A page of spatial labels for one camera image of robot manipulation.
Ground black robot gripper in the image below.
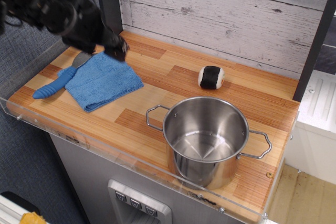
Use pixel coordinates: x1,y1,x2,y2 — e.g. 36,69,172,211
46,0,129,62

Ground blue cloth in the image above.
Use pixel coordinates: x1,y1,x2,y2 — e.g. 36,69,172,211
65,52,143,112

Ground blue handled metal spork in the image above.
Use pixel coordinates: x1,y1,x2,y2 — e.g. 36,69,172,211
33,52,92,99

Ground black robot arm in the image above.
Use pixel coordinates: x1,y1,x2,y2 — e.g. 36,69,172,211
1,0,129,61

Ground black white sushi toy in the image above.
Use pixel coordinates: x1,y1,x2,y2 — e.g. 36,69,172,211
198,66,225,89

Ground grey toy kitchen cabinet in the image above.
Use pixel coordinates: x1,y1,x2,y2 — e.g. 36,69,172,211
48,132,253,224

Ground stainless steel pot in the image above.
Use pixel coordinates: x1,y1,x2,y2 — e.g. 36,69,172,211
145,96,272,190

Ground silver dispenser button panel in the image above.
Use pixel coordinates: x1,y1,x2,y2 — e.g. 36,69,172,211
108,179,173,223

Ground white side counter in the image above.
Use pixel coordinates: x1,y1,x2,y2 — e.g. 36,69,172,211
285,70,335,184

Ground clear acrylic guard rail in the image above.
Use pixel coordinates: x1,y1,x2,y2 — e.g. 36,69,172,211
6,27,299,223

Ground dark right upright post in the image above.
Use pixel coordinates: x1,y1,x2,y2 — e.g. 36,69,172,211
292,0,335,102

